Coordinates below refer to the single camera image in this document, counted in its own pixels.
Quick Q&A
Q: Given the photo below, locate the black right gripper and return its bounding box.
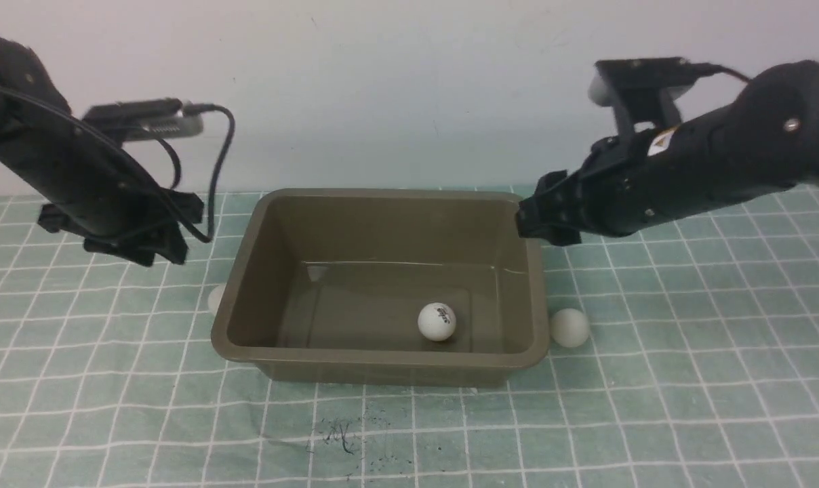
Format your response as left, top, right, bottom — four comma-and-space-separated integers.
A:
515, 136, 654, 246

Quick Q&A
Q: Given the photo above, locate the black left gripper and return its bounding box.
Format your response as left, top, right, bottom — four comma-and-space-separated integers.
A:
37, 178, 188, 266

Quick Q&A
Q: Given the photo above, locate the white ball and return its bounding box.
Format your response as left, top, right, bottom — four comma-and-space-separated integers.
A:
550, 308, 591, 348
206, 284, 226, 315
418, 302, 456, 342

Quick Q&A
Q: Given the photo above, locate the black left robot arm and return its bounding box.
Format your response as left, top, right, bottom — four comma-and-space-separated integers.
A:
0, 37, 204, 268

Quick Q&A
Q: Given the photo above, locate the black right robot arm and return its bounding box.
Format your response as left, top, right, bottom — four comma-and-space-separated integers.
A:
515, 58, 819, 246

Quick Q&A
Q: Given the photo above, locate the green checkered tablecloth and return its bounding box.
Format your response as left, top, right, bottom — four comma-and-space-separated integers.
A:
0, 188, 819, 487

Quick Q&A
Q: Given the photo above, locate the olive green plastic bin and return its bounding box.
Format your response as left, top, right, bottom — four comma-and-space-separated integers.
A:
211, 188, 551, 387

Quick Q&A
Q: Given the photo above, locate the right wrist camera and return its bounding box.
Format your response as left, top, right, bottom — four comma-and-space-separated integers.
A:
587, 58, 697, 139

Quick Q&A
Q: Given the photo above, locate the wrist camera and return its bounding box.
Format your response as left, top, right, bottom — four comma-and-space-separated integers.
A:
82, 98, 204, 144
587, 58, 697, 139

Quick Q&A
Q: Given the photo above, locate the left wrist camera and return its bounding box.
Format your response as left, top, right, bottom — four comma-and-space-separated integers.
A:
82, 98, 204, 144

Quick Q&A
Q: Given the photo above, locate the black right camera cable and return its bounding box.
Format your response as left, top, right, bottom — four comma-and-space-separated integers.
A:
687, 63, 751, 85

